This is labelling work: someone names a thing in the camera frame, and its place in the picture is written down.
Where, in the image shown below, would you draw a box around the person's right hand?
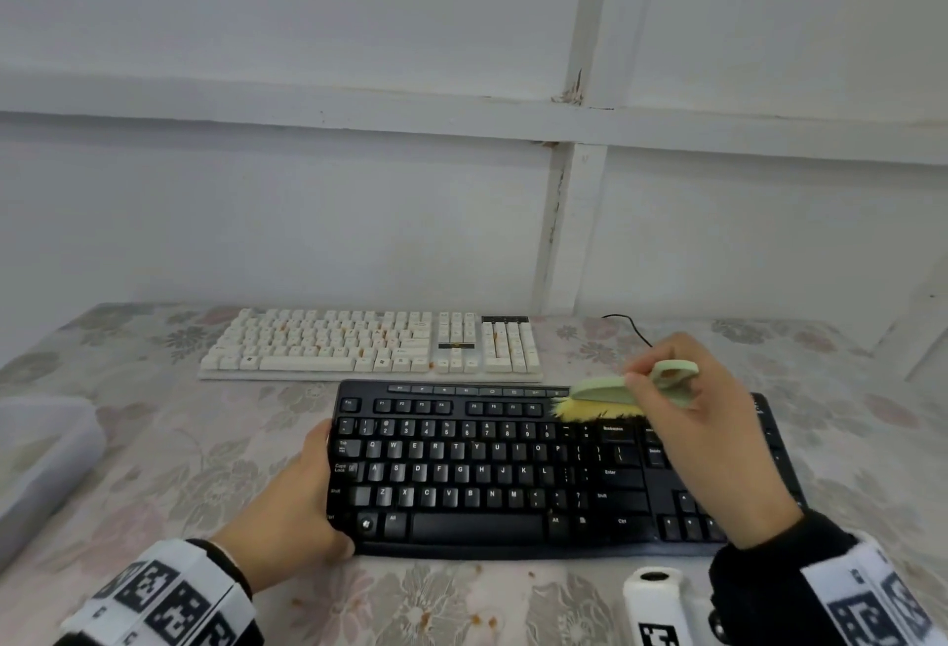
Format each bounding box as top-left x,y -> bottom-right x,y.
623,330 -> 805,550

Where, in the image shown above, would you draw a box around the person's left hand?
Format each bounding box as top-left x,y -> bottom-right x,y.
210,419 -> 356,595

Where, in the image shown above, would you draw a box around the green brush yellow bristles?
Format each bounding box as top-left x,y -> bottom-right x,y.
551,359 -> 701,425

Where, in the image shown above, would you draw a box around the white keyboard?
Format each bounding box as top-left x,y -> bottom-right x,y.
197,307 -> 544,383

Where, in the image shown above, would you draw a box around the black keyboard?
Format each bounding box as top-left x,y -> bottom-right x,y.
325,379 -> 809,562

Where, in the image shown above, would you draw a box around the clear plastic container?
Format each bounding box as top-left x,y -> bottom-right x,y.
0,394 -> 107,569

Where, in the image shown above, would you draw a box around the person's right forearm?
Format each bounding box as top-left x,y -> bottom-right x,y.
708,510 -> 948,646

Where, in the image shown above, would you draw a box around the person's left forearm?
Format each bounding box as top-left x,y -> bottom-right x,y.
51,537 -> 265,646

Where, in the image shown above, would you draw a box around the floral tablecloth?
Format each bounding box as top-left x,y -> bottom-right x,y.
0,301 -> 948,646

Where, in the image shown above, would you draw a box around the white marker left wristband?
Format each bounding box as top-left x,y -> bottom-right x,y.
58,537 -> 257,646

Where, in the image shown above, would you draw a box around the white marker wristband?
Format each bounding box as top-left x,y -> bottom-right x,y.
58,537 -> 257,646
799,528 -> 948,646

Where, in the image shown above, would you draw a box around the white marker right wristband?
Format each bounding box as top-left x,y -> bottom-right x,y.
799,528 -> 948,646

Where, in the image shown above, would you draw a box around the black keyboard cable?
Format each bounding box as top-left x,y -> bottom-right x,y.
600,313 -> 656,349

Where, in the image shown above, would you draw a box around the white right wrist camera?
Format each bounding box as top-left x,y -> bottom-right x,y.
621,567 -> 716,646

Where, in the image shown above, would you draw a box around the white wooden frame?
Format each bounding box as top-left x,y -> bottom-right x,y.
0,0 -> 948,380

